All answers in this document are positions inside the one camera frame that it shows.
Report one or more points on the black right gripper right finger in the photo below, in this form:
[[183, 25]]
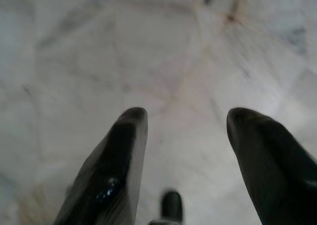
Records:
[[272, 165]]

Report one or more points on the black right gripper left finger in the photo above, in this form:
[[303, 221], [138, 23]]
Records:
[[111, 165]]

